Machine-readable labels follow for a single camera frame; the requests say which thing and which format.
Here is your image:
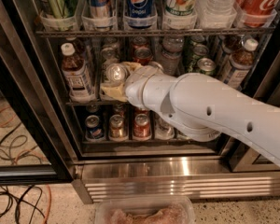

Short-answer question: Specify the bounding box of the coca-cola can top shelf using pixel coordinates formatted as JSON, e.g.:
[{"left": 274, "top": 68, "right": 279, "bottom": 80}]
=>
[{"left": 235, "top": 0, "right": 278, "bottom": 28}]

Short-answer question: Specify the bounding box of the red bull can top shelf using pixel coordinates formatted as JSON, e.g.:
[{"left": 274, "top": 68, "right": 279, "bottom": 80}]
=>
[{"left": 90, "top": 0, "right": 112, "bottom": 19}]

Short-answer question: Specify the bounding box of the brown can bottom shelf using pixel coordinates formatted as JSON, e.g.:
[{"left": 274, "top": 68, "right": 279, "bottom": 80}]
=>
[{"left": 109, "top": 115, "right": 126, "bottom": 138}]

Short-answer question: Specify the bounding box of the right iced tea bottle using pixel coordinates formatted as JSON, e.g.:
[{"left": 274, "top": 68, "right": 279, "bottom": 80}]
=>
[{"left": 219, "top": 38, "right": 259, "bottom": 89}]

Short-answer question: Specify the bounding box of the clear plastic food container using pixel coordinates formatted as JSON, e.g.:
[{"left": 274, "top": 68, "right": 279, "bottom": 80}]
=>
[{"left": 94, "top": 195, "right": 196, "bottom": 224}]

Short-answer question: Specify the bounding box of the left iced tea bottle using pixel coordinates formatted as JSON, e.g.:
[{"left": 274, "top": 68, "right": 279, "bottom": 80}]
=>
[{"left": 61, "top": 43, "right": 92, "bottom": 97}]

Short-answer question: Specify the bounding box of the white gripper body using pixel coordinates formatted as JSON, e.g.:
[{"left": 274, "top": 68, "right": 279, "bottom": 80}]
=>
[{"left": 124, "top": 64, "right": 163, "bottom": 109}]

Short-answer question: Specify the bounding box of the stainless steel fridge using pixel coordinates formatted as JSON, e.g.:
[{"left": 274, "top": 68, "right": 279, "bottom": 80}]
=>
[{"left": 0, "top": 0, "right": 280, "bottom": 203}]

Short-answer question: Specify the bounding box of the water bottle bottom shelf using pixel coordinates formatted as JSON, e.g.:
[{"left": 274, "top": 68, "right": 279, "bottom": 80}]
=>
[{"left": 155, "top": 117, "right": 175, "bottom": 140}]

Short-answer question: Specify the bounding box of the blue pepsi can bottom shelf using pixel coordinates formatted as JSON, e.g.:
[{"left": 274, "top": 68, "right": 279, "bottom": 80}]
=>
[{"left": 85, "top": 115, "right": 105, "bottom": 140}]

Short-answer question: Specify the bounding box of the iced tea bottle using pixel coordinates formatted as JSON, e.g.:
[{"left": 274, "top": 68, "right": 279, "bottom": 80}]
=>
[
  {"left": 219, "top": 38, "right": 259, "bottom": 89},
  {"left": 61, "top": 43, "right": 92, "bottom": 97}
]

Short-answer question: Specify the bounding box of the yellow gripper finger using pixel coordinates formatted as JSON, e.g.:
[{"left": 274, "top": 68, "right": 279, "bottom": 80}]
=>
[
  {"left": 121, "top": 62, "right": 142, "bottom": 73},
  {"left": 101, "top": 82, "right": 127, "bottom": 102}
]

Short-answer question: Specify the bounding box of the pepsi can top shelf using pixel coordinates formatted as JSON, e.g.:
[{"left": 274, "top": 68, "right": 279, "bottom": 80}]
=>
[{"left": 126, "top": 0, "right": 152, "bottom": 28}]

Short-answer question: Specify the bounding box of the red can bottom shelf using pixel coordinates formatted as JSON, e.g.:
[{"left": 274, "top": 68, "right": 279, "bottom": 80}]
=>
[{"left": 133, "top": 113, "right": 150, "bottom": 138}]

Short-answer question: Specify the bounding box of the green ginger ale can front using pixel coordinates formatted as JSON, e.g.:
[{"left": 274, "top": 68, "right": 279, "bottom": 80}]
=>
[{"left": 197, "top": 58, "right": 217, "bottom": 76}]

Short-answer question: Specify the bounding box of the black cable on floor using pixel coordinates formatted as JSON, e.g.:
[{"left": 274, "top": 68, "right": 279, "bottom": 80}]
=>
[{"left": 0, "top": 98, "right": 47, "bottom": 224}]

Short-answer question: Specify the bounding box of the white 7up can front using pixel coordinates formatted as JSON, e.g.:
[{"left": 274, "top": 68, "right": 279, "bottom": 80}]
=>
[{"left": 104, "top": 63, "right": 129, "bottom": 84}]

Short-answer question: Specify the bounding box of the clear water bottle middle shelf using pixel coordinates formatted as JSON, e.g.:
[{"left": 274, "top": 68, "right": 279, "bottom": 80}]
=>
[{"left": 157, "top": 36, "right": 184, "bottom": 76}]

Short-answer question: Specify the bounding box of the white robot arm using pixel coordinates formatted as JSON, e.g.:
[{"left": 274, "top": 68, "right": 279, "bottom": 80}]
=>
[{"left": 101, "top": 62, "right": 280, "bottom": 167}]

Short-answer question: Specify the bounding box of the orange cable on floor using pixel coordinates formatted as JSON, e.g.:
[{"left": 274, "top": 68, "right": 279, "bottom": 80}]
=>
[{"left": 0, "top": 105, "right": 52, "bottom": 224}]

